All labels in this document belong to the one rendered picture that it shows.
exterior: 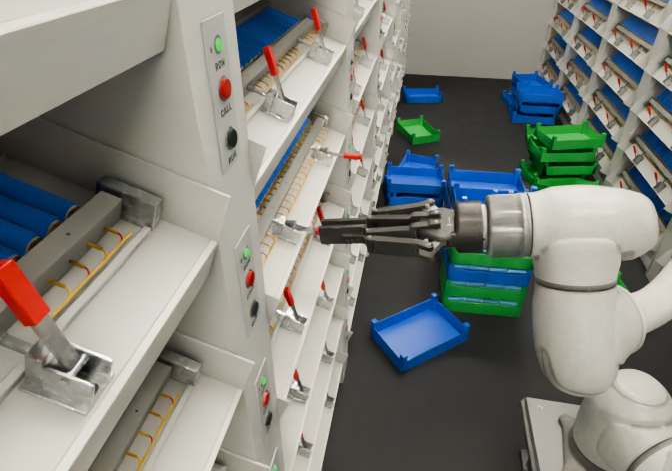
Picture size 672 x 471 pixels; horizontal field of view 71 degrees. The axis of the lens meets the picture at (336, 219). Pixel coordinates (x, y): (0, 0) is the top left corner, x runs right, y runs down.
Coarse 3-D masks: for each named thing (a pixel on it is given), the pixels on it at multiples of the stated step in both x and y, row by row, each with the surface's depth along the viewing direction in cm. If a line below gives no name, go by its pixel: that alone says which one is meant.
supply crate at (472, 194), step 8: (456, 184) 176; (456, 192) 178; (464, 192) 179; (472, 192) 179; (480, 192) 178; (488, 192) 178; (504, 192) 177; (520, 192) 176; (456, 200) 180; (472, 200) 180
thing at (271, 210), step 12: (324, 120) 105; (312, 132) 98; (312, 144) 95; (300, 156) 89; (288, 168) 84; (300, 168) 89; (288, 180) 81; (276, 192) 77; (276, 204) 75; (264, 216) 72; (264, 228) 69; (264, 264) 66
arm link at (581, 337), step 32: (544, 288) 64; (544, 320) 64; (576, 320) 61; (608, 320) 61; (640, 320) 63; (544, 352) 65; (576, 352) 61; (608, 352) 61; (576, 384) 63; (608, 384) 63
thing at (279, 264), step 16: (320, 112) 107; (336, 112) 106; (336, 128) 108; (320, 144) 101; (336, 144) 103; (304, 176) 89; (320, 176) 91; (272, 192) 81; (304, 192) 85; (320, 192) 87; (288, 208) 79; (304, 208) 81; (304, 224) 78; (272, 240) 72; (272, 256) 69; (288, 256) 70; (272, 272) 67; (288, 272) 68; (272, 288) 64; (272, 304) 57
